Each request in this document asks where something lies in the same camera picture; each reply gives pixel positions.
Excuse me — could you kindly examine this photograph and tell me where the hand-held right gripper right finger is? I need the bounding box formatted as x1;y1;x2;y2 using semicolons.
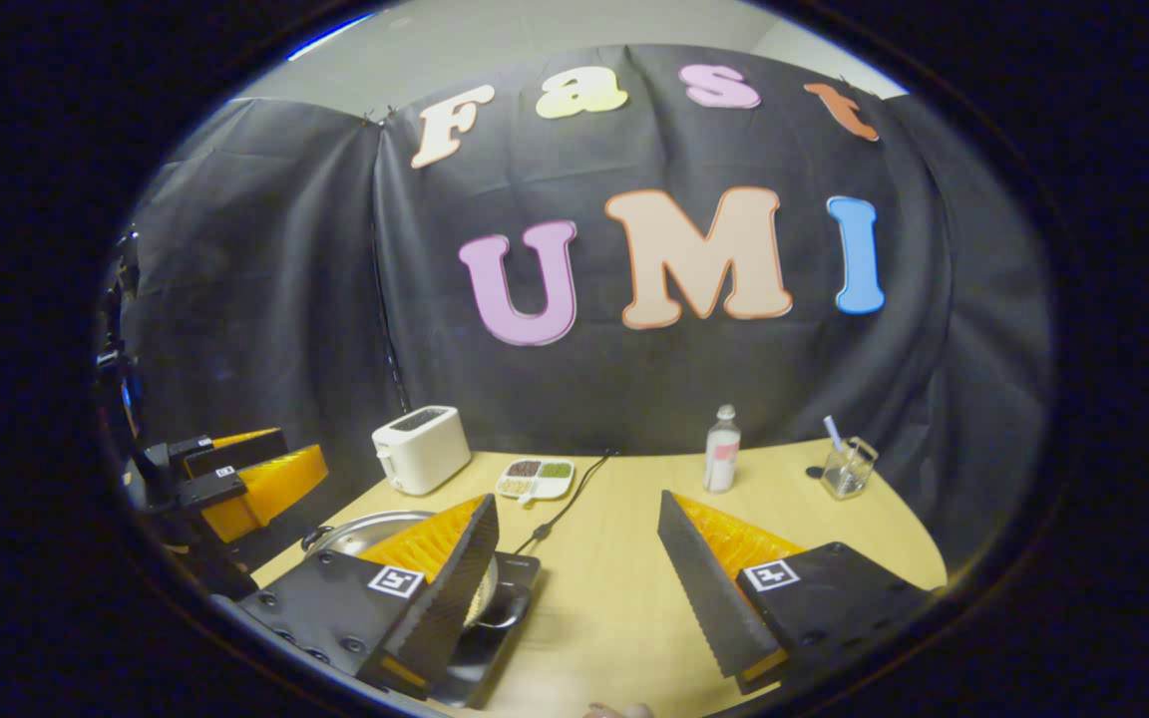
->
656;489;935;696

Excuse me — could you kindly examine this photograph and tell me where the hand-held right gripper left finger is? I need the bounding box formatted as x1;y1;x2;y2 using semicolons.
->
235;494;501;699

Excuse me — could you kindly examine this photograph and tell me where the black induction cooktop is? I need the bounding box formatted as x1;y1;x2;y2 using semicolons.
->
430;551;543;709

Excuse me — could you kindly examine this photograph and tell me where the stainless steel pot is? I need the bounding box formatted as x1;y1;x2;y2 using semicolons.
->
300;511;536;631

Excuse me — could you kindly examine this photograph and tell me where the clear bottle with pink label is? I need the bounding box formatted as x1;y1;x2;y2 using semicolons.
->
702;404;742;496

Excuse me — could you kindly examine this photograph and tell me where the white divided dish of beans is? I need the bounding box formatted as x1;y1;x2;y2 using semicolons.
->
495;458;575;507

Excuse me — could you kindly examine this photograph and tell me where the white toaster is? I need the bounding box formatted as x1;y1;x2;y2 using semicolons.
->
372;405;473;497

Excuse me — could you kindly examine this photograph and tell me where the black backdrop cloth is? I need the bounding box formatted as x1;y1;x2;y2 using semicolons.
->
121;45;1054;559

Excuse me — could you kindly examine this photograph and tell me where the black power cable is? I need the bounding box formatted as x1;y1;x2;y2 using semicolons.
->
515;449;620;556

